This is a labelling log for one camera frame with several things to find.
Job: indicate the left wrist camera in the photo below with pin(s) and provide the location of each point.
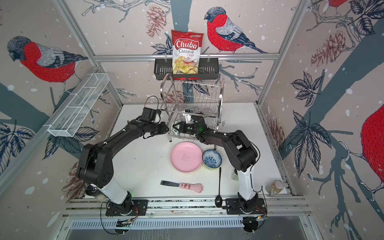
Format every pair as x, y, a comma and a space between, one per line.
155, 116

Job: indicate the red cassava chips bag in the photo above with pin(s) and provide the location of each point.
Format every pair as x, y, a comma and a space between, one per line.
186, 50

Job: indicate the silver two-tier dish rack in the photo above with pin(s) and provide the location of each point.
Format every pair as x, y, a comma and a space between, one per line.
177, 96

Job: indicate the small black lid jar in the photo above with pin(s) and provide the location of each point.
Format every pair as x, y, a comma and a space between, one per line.
234, 175

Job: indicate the black lid jar left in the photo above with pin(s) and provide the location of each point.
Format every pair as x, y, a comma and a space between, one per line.
95, 193

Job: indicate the white wire mesh shelf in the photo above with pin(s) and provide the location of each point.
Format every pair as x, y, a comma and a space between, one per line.
72, 116

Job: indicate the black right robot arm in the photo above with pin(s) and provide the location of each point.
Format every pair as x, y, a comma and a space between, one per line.
241, 152

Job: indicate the lime green bowl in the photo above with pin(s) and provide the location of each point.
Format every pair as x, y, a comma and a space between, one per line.
212, 169

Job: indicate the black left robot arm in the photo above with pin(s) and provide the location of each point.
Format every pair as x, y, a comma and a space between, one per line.
96, 162

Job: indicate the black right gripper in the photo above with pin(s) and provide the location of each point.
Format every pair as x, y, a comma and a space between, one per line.
182, 127

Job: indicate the amber glass jar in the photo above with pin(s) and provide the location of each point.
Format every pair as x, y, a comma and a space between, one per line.
275, 187

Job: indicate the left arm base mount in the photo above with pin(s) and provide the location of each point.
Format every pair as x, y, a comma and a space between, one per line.
127, 208

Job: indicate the clear glass cup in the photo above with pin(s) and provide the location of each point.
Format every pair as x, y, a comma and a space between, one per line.
194, 111
208, 112

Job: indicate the black spoon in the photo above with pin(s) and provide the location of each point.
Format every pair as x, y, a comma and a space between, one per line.
218, 199

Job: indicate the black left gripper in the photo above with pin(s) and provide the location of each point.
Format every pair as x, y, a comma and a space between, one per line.
164, 129

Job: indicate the blue white floral bowl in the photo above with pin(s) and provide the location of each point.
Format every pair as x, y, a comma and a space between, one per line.
212, 159

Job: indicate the clear glass cup middle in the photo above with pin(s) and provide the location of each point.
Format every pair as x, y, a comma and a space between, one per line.
208, 112

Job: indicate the pink plate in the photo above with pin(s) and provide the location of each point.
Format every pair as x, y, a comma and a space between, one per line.
186, 157

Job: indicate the black wall basket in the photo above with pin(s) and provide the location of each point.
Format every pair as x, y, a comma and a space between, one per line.
208, 70

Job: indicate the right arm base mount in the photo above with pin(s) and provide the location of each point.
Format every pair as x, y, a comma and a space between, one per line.
241, 207

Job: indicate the pink cat paw spatula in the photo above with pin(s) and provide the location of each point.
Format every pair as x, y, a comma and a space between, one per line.
198, 188

